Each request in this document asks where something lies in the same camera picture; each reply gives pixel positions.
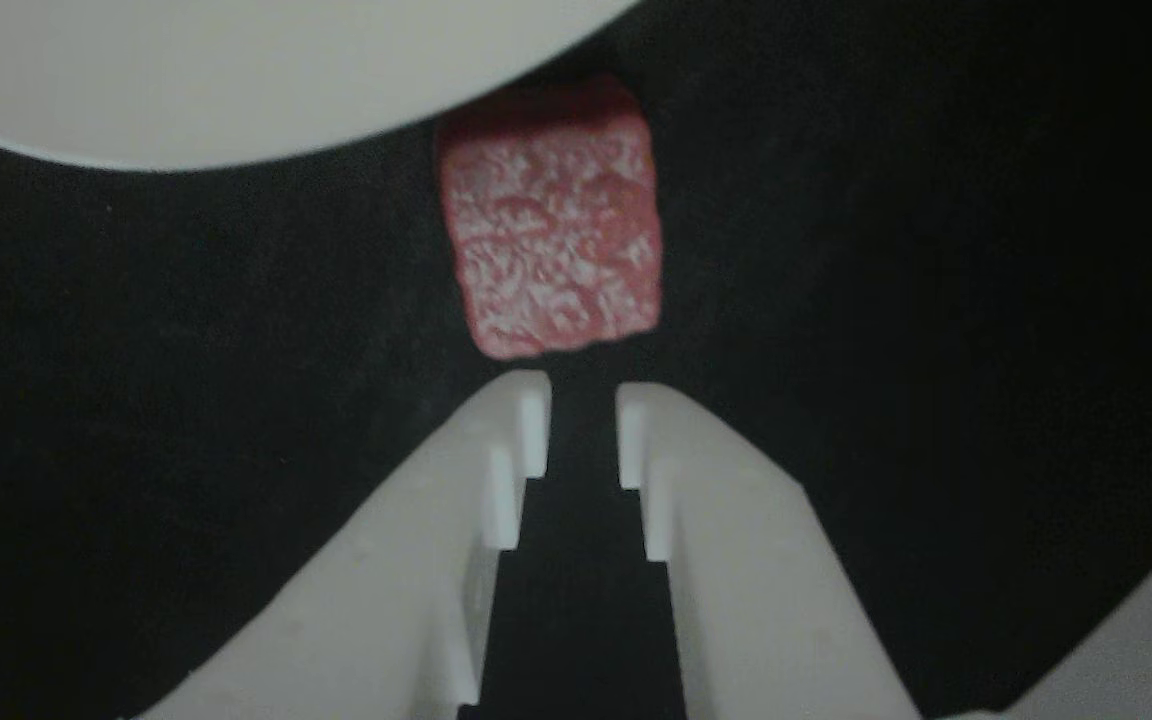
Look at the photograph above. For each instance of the red-brown cube toy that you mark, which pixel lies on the red-brown cube toy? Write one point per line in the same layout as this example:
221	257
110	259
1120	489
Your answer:
551	220

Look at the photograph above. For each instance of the black desk mat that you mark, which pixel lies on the black desk mat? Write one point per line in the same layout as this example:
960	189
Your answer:
936	250

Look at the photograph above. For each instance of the white paper bowl navy band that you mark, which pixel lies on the white paper bowl navy band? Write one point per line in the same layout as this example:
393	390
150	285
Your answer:
236	70

